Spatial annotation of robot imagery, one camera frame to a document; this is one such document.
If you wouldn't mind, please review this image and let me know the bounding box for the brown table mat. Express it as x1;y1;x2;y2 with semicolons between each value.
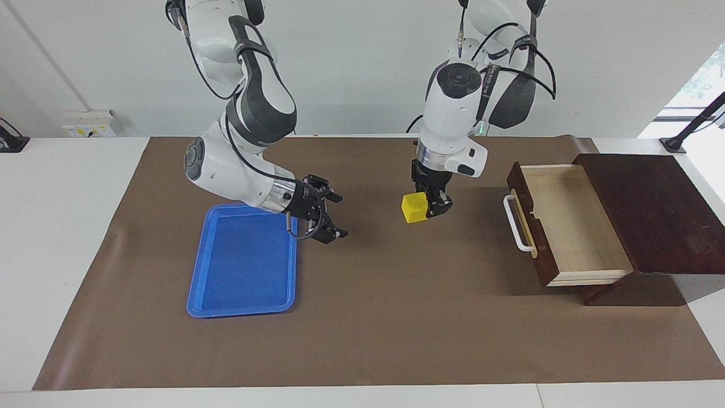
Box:
33;135;725;390

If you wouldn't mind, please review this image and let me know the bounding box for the dark wooden cabinet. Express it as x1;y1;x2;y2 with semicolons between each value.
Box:
572;153;725;307

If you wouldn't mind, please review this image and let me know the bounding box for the yellow cube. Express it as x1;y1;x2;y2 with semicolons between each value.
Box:
402;192;429;224

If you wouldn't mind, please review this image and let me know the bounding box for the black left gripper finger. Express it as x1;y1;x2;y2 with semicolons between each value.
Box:
427;192;454;219

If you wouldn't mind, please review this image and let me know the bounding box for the wooden drawer with white handle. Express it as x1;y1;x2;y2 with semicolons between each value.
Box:
504;161;636;287

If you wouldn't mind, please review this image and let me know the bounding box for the blue plastic tray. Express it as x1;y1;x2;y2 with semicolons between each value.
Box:
187;204;298;318

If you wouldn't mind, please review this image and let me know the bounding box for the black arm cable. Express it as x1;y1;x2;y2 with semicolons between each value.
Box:
456;0;558;101
167;0;323;240

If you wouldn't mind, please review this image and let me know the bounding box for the black clamp mount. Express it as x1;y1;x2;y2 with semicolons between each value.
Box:
0;118;30;154

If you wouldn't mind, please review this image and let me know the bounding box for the white wall socket box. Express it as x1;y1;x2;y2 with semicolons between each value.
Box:
61;110;117;138

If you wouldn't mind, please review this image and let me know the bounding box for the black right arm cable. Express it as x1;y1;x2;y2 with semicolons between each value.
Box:
167;0;323;240

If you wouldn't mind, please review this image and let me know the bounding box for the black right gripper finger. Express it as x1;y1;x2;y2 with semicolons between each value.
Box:
310;218;349;245
306;175;344;203

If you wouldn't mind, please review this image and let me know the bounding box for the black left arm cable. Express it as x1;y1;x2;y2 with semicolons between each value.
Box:
456;0;558;101

